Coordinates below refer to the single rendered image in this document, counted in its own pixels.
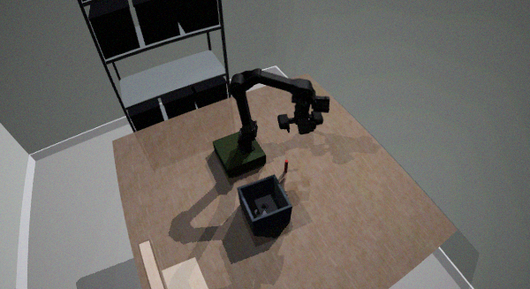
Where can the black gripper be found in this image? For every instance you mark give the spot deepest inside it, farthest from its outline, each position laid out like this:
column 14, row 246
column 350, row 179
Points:
column 284, row 122

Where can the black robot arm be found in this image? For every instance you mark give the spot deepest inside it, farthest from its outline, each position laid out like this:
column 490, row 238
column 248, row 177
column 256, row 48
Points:
column 303, row 94

